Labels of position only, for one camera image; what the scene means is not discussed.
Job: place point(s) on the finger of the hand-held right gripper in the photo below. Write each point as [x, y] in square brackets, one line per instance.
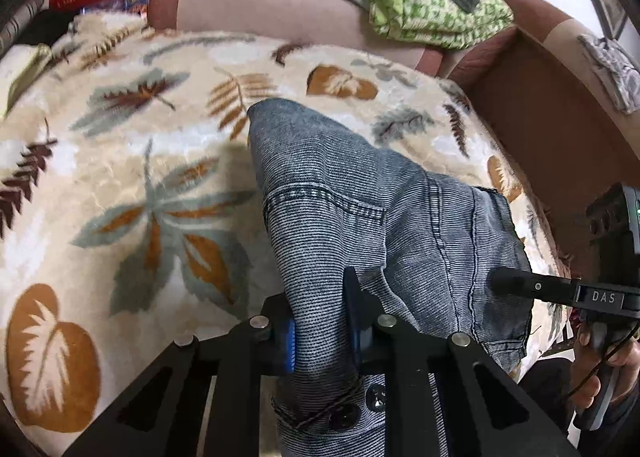
[535, 286]

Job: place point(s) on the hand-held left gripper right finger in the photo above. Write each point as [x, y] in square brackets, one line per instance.
[356, 332]

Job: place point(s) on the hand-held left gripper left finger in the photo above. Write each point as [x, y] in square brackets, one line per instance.
[289, 343]

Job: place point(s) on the blue denim pants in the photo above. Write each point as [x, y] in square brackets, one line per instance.
[350, 187]

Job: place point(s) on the person's right hand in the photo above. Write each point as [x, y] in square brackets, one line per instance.
[630, 354]

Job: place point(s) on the leaf print fleece blanket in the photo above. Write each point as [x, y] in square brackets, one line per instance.
[150, 162]

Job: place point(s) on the grey white patterned cloth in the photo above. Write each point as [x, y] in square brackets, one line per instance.
[612, 67]

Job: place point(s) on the pink sofa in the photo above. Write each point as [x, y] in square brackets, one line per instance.
[250, 2]

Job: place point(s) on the pale yellow cloth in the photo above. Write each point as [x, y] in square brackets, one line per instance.
[20, 77]

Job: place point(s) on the patterned paper roll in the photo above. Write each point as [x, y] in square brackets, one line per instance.
[10, 32]

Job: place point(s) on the brown patterned socks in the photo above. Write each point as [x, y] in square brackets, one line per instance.
[25, 9]

